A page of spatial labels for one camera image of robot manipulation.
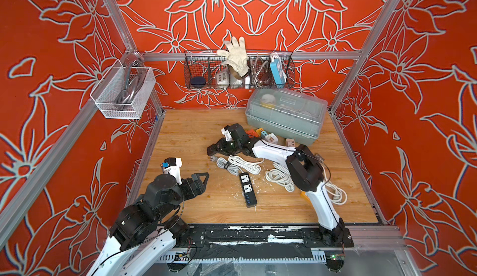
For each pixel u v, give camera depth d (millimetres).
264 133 992
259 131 1032
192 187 551
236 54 895
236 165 924
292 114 946
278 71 872
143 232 418
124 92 759
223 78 931
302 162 613
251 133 976
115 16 779
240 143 759
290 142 1001
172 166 563
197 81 966
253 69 834
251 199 811
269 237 743
